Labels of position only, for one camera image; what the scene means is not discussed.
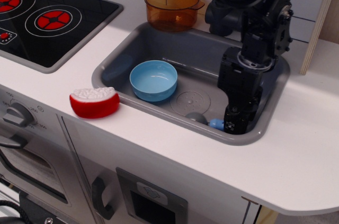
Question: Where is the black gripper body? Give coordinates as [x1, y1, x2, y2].
[217, 47, 263, 135]

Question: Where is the blue and grey toy spoon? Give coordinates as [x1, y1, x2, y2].
[184, 112, 224, 131]

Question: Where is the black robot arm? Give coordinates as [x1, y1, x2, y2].
[205, 0, 293, 135]

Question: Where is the grey toy sink basin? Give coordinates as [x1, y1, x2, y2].
[92, 23, 290, 146]

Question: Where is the light blue plastic bowl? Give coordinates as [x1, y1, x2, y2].
[129, 60, 178, 102]

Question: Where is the dark grey toy faucet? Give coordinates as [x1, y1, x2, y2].
[205, 0, 241, 36]

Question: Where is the orange transparent toy pot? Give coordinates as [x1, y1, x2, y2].
[144, 0, 204, 32]

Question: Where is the red and white toy food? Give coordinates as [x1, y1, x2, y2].
[69, 87, 120, 119]

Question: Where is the grey dishwasher panel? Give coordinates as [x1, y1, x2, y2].
[116, 167, 188, 224]

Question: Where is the black toy stove top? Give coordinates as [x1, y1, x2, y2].
[1, 0, 123, 74]

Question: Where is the toy oven door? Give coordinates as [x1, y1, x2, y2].
[1, 122, 95, 223]

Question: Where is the grey oven knob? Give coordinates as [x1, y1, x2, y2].
[3, 103, 34, 128]

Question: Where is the light wooden post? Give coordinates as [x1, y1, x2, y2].
[299, 0, 338, 75]

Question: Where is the dark grey cabinet handle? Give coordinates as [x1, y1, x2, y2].
[91, 177, 114, 220]

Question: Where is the black cable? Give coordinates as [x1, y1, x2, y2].
[0, 199, 31, 224]

